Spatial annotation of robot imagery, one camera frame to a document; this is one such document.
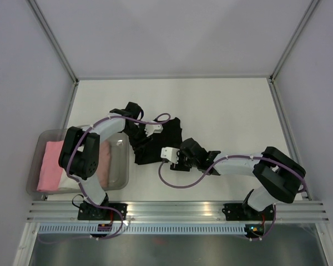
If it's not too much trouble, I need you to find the right aluminium frame post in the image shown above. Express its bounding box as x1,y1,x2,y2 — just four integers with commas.
268,0,321,84

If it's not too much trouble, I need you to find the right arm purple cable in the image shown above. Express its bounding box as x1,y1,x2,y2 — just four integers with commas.
158,154,307,244

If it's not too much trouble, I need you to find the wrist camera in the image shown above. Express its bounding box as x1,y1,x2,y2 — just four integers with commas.
160,147,180,164
144,124,163,137

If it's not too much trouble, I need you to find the black t-shirt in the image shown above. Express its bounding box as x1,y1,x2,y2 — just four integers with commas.
129,117,183,165

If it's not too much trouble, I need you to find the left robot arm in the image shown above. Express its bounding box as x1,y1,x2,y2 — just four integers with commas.
58,102,163,221

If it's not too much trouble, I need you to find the clear plastic bin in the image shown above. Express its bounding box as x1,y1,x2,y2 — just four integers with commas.
26,129,130,197

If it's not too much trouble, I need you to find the slotted cable duct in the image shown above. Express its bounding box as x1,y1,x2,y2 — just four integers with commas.
38,223,261,235

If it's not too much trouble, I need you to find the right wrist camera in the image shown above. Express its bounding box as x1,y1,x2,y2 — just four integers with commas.
160,147,180,164

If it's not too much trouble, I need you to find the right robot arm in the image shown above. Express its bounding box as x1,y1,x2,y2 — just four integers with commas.
160,138,307,220

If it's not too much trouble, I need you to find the aluminium frame post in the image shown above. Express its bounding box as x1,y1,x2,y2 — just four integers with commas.
26,0,79,84
268,0,321,84

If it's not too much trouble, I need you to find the aluminium mounting rail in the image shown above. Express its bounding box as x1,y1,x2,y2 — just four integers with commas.
26,201,329,224

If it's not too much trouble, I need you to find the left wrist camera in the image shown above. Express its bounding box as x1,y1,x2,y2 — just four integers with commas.
144,124,163,137

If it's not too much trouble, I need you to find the light pink rolled t-shirt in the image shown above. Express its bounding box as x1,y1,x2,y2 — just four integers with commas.
96,140,112,188

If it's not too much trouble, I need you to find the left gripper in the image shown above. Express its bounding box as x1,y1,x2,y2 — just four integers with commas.
123,124,153,155

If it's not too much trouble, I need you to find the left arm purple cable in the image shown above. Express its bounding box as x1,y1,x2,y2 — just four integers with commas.
65,112,172,211

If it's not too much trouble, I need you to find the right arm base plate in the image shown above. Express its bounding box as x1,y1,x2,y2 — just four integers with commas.
221,203,275,222

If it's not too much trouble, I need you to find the left aluminium frame post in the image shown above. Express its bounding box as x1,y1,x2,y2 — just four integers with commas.
26,0,79,84

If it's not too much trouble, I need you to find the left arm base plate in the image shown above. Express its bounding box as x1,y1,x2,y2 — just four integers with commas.
77,202,128,221

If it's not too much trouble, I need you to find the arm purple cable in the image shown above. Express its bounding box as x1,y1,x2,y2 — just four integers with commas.
158,154,307,244
65,112,172,211

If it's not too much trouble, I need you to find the white rolled t-shirt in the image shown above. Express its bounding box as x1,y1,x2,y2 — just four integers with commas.
58,171,80,191

